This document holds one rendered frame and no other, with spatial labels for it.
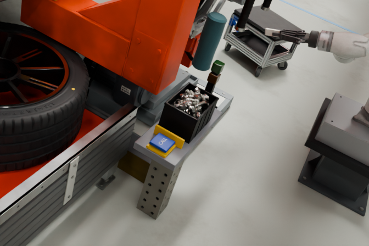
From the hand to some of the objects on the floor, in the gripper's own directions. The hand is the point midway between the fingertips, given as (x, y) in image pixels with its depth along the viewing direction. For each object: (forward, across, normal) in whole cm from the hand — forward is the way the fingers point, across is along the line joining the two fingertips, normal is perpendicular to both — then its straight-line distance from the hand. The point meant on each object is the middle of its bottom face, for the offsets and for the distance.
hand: (272, 32), depth 204 cm
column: (+32, +62, +64) cm, 95 cm away
